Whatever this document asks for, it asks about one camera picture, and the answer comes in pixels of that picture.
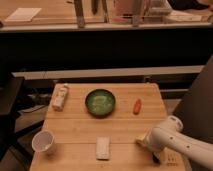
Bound white sponge block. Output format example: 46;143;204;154
96;137;110;160

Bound orange toy carrot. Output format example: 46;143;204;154
133;99;142;115

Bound black chair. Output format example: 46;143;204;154
0;77;44;161

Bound black eraser block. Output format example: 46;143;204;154
152;154;160;164

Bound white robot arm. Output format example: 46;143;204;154
143;115;213;171

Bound white paper sheet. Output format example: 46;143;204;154
5;8;41;22

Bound green ceramic bowl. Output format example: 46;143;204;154
85;89;116;118

